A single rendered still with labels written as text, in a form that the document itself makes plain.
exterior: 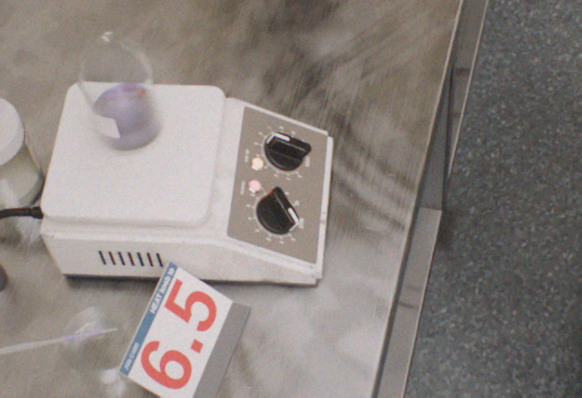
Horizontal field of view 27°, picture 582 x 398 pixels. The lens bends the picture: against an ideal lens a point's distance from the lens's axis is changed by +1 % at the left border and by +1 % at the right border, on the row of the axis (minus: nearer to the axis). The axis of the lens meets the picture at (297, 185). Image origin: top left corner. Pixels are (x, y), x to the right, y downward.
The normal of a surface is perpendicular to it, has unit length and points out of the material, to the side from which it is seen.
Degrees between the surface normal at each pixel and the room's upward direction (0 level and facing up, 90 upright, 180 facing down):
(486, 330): 0
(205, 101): 0
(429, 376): 0
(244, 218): 30
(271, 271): 90
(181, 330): 40
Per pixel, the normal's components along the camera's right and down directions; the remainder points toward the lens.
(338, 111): -0.07, -0.55
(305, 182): 0.44, -0.46
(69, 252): -0.09, 0.83
